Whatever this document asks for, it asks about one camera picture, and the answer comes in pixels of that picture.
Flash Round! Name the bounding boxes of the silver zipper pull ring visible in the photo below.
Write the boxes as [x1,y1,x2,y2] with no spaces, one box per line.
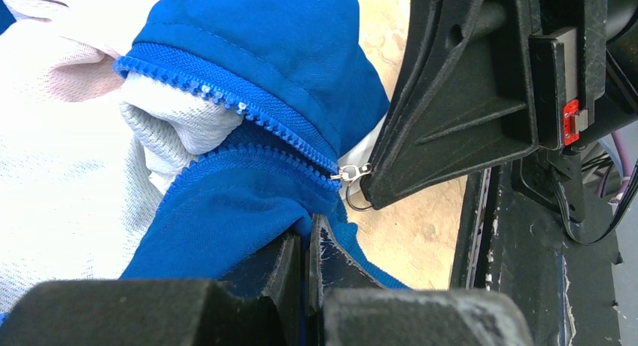
[330,162,375,213]

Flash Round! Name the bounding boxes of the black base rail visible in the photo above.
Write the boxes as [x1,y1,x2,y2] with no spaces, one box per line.
[450,163,623,345]

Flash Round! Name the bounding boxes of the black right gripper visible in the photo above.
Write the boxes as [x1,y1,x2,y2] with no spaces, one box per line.
[361,0,637,210]

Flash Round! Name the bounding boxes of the blue white red jacket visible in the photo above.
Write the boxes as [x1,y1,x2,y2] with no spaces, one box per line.
[1,0,403,318]

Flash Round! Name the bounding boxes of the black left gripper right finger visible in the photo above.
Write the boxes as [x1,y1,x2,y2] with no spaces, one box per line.
[306,215,533,345]

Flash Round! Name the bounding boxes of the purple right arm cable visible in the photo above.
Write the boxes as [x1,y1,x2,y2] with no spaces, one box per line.
[595,129,636,205]

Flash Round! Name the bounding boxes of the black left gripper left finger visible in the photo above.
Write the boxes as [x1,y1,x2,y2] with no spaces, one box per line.
[1,233,301,345]

